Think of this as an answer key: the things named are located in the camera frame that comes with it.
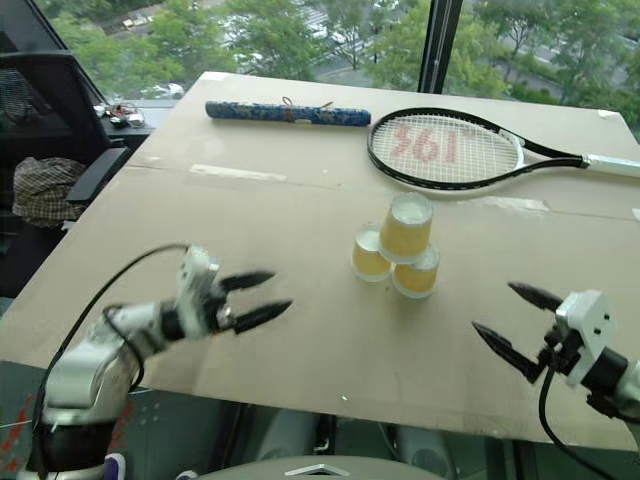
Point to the small clutter on windowsill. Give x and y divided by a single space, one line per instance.
120 115

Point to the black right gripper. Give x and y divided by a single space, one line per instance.
561 350

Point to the silver robot torso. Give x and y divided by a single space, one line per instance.
320 467

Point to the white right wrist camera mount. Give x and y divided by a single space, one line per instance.
585 325

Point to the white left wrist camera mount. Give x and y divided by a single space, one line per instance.
196 295

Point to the black white tennis racket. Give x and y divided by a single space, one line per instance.
470 150

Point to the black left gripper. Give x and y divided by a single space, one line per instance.
220 306

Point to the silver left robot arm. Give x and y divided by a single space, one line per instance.
95 350

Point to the blue patterned rolled scroll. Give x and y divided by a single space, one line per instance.
287 112

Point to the black window frame post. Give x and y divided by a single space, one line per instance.
440 45

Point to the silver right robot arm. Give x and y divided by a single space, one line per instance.
616 382

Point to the black office chair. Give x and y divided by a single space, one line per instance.
50 125

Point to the checkered cloth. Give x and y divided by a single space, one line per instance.
45 192

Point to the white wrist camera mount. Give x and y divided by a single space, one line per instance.
196 295
585 325

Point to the yellow paper cup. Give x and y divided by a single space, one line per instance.
417 275
407 226
370 255

